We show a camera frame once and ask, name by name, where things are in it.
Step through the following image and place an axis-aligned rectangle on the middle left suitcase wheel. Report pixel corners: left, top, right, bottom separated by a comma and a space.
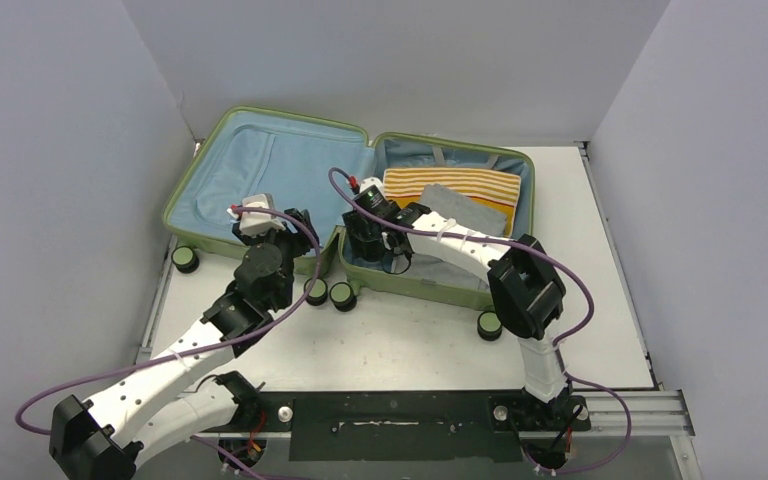
304, 278, 329, 307

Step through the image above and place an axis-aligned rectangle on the far left suitcase wheel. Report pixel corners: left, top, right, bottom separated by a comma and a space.
171, 245, 200, 274

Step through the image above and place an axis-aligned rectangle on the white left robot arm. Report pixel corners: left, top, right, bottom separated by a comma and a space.
49, 206, 321, 479

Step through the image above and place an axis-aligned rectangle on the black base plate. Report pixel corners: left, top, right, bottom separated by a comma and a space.
216, 390, 591, 463

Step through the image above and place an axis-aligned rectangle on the front green suitcase wheel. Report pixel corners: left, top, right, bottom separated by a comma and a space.
476, 311, 503, 342

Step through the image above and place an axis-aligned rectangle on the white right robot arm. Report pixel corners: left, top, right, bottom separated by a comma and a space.
342, 185, 567, 428

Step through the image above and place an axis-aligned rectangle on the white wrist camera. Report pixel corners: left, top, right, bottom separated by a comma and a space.
359, 177, 383, 194
227, 194, 286, 240

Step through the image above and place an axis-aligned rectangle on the aluminium frame rail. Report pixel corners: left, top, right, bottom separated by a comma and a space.
583, 390, 695, 437

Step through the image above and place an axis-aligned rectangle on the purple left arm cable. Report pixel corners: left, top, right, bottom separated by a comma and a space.
14, 205, 324, 480

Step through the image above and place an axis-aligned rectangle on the yellow striped towel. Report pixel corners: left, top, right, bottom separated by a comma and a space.
382, 167, 523, 234

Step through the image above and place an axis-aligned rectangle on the green suitcase with blue lining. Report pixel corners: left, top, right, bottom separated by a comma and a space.
162, 107, 536, 310

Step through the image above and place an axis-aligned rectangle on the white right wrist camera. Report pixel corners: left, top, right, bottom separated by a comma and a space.
359, 177, 383, 194

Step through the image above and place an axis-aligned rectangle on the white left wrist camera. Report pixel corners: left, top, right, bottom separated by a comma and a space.
227, 194, 286, 240

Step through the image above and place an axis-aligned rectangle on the grey suitcase strap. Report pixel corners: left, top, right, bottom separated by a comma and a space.
430, 144, 501, 170

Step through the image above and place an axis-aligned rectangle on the grey cloth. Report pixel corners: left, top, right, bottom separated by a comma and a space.
410, 184, 510, 293

